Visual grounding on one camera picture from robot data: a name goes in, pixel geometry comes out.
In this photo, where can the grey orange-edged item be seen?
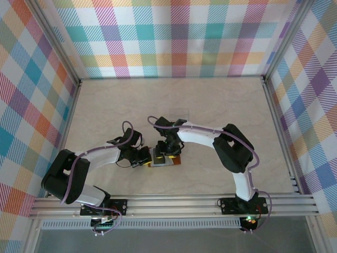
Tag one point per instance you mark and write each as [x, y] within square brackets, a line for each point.
[177, 161]

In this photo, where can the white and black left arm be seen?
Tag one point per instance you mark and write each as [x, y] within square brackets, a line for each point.
[102, 158]

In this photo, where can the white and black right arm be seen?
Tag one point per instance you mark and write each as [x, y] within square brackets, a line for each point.
[200, 137]

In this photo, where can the wide aluminium frame rail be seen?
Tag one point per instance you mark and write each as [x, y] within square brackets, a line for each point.
[171, 205]

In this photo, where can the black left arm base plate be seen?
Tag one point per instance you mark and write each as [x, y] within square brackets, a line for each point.
[119, 206]

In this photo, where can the thin aluminium frame rail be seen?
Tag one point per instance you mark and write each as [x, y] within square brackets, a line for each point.
[171, 78]

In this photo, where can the aluminium side rail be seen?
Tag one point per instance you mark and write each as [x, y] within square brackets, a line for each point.
[69, 116]
[279, 131]

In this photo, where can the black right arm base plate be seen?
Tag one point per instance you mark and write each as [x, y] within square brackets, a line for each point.
[229, 205]

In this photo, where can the aluminium frame post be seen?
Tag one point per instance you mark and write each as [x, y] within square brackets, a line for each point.
[285, 39]
[52, 39]

